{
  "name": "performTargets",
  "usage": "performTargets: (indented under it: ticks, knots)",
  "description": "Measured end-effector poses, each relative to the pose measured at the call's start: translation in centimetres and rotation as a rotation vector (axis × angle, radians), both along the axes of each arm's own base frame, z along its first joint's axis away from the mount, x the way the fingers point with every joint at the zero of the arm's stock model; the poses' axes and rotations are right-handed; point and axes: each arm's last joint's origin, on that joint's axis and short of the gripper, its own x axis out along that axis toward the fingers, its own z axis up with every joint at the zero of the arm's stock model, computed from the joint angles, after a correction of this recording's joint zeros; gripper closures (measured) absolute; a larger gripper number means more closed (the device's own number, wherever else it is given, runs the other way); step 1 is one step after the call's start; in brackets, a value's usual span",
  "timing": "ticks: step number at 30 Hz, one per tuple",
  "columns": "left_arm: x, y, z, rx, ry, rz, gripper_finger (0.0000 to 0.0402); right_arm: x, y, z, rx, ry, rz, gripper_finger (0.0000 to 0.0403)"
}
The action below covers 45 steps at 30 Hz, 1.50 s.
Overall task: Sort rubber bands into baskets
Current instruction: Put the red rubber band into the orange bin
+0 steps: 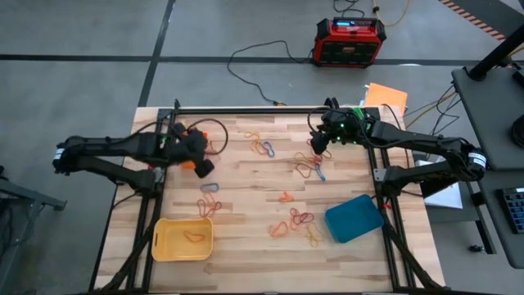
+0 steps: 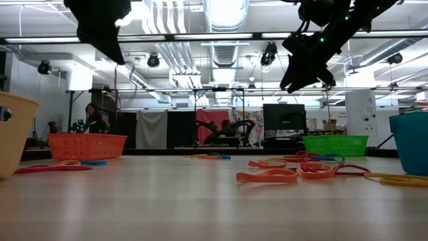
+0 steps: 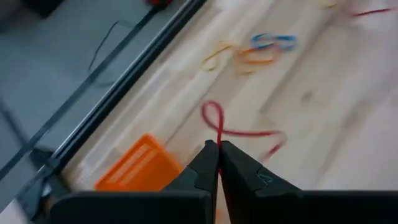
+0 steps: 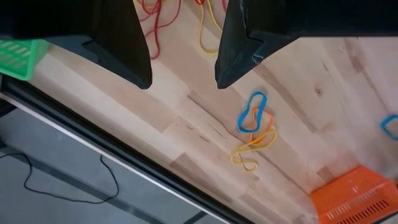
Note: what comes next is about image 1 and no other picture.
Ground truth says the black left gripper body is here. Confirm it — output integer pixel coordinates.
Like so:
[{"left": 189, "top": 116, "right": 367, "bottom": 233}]
[{"left": 165, "top": 122, "right": 216, "bottom": 179}]

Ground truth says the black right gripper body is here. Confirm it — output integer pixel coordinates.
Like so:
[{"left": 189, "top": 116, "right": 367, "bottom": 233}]
[{"left": 309, "top": 107, "right": 372, "bottom": 156}]

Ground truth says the dark red rubber band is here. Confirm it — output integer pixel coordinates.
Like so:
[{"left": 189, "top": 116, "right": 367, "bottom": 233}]
[
  {"left": 305, "top": 138, "right": 333, "bottom": 161},
  {"left": 289, "top": 207, "right": 316, "bottom": 225}
]

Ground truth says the yellow rubber band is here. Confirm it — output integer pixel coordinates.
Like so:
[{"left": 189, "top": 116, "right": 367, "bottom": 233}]
[
  {"left": 293, "top": 152, "right": 317, "bottom": 169},
  {"left": 304, "top": 222, "right": 325, "bottom": 249},
  {"left": 244, "top": 130, "right": 264, "bottom": 155}
]

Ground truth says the orange plastic basket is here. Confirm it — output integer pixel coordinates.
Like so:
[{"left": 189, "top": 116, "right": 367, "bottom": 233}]
[{"left": 179, "top": 129, "right": 210, "bottom": 171}]

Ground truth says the orange paper sheet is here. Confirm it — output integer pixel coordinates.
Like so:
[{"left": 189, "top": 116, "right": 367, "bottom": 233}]
[{"left": 364, "top": 82, "right": 409, "bottom": 116}]

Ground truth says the red portable power station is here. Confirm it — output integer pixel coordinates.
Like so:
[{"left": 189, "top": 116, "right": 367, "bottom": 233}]
[{"left": 311, "top": 16, "right": 388, "bottom": 69}]

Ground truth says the blue plastic basket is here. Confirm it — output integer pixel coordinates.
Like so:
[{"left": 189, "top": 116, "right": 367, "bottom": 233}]
[{"left": 324, "top": 194, "right": 386, "bottom": 244}]

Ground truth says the yellow plastic basket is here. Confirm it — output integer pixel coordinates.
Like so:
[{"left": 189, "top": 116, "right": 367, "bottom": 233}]
[{"left": 151, "top": 216, "right": 215, "bottom": 262}]

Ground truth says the white paper sheet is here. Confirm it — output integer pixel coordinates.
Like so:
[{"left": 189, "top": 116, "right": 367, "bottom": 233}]
[{"left": 423, "top": 182, "right": 464, "bottom": 210}]

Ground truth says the large grey desk top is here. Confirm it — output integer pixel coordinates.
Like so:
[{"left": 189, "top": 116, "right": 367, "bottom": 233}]
[{"left": 451, "top": 65, "right": 524, "bottom": 171}]

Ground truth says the grey metal stand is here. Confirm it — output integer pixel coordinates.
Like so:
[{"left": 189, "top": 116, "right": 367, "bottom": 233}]
[{"left": 0, "top": 166, "right": 68, "bottom": 295}]

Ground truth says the hazard striped floor strip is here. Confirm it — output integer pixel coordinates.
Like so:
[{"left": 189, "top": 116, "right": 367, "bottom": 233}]
[{"left": 438, "top": 0, "right": 507, "bottom": 41}]

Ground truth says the black desk pole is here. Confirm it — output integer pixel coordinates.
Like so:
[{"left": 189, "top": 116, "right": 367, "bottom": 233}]
[{"left": 468, "top": 23, "right": 524, "bottom": 82}]

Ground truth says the black round object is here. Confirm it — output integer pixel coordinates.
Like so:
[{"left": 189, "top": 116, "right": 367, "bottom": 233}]
[{"left": 509, "top": 123, "right": 524, "bottom": 149}]

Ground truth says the black computer keyboard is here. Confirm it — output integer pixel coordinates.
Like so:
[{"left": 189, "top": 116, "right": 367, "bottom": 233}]
[{"left": 497, "top": 187, "right": 524, "bottom": 235}]

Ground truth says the grey desk with keyboard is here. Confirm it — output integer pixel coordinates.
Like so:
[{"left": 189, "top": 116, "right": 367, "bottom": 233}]
[{"left": 474, "top": 168, "right": 524, "bottom": 270}]

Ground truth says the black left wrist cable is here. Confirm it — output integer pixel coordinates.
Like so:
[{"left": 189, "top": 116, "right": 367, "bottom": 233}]
[{"left": 186, "top": 118, "right": 229, "bottom": 156}]

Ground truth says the black power cable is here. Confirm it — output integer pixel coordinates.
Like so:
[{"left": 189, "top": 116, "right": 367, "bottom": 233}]
[{"left": 382, "top": 103, "right": 401, "bottom": 122}]

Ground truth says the black base cable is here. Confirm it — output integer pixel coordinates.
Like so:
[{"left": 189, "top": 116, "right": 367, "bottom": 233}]
[{"left": 109, "top": 192, "right": 138, "bottom": 211}]

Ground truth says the yellow desk cable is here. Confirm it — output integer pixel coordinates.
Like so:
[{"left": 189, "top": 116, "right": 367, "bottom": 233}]
[{"left": 404, "top": 90, "right": 459, "bottom": 130}]

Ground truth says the black desk cable bundle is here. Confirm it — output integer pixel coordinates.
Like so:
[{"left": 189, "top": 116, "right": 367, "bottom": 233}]
[{"left": 403, "top": 84, "right": 470, "bottom": 143}]

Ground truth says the yellow floor cable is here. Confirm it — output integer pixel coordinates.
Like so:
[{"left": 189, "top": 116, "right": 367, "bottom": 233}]
[{"left": 371, "top": 0, "right": 411, "bottom": 28}]

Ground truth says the black looped floor cable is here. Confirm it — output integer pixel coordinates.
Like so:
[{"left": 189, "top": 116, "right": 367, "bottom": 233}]
[{"left": 332, "top": 0, "right": 366, "bottom": 19}]

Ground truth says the black desk frame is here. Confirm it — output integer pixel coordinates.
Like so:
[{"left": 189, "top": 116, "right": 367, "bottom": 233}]
[{"left": 420, "top": 163, "right": 497, "bottom": 256}]

